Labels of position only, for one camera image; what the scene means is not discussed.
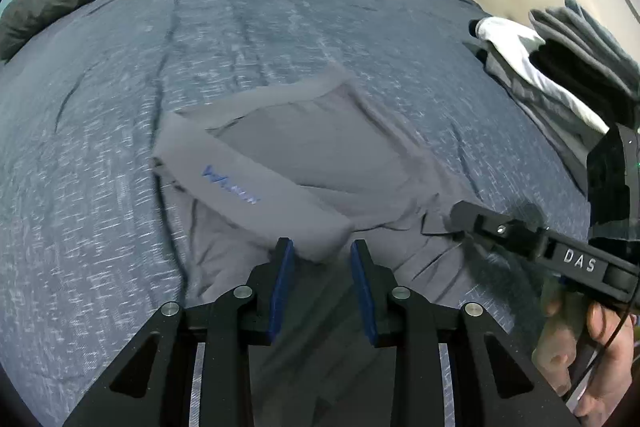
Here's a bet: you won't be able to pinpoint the grey boxer shorts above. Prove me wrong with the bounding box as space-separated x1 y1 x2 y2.
150 66 481 427

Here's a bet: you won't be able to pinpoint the light grey folded garment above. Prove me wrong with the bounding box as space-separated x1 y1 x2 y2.
465 37 601 168

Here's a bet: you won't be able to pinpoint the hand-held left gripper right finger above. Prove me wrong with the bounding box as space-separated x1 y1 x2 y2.
350 239 581 427

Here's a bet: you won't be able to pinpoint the black folded garment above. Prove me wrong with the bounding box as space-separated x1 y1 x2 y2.
532 42 601 98

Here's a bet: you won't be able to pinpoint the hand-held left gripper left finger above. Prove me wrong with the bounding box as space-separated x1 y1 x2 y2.
62 237 296 427

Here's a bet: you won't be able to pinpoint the blue-grey bed sheet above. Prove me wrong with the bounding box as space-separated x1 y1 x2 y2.
0 0 591 427

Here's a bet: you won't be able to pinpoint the person's right hand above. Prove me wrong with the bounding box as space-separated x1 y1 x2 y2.
542 292 640 427

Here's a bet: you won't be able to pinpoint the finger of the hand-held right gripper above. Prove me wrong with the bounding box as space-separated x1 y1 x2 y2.
447 201 556 263

